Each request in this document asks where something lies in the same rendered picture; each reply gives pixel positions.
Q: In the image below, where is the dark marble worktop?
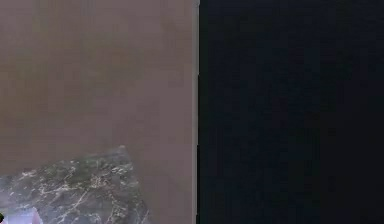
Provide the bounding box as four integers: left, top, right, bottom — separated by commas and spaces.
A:
0, 144, 152, 224

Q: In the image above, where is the pale lilac rounded object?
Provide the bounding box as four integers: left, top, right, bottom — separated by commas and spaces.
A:
0, 206, 44, 224

